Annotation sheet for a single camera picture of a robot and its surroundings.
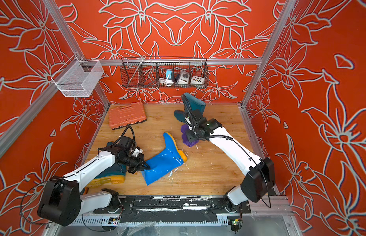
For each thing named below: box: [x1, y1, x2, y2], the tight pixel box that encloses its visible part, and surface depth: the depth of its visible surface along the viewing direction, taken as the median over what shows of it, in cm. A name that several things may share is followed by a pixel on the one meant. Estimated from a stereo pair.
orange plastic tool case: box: [108, 101, 148, 130], surface depth 109 cm
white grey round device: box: [178, 70, 190, 85], surface depth 93 cm
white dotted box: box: [190, 75, 205, 85], surface depth 96 cm
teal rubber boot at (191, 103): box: [173, 92, 207, 123], surface depth 88 cm
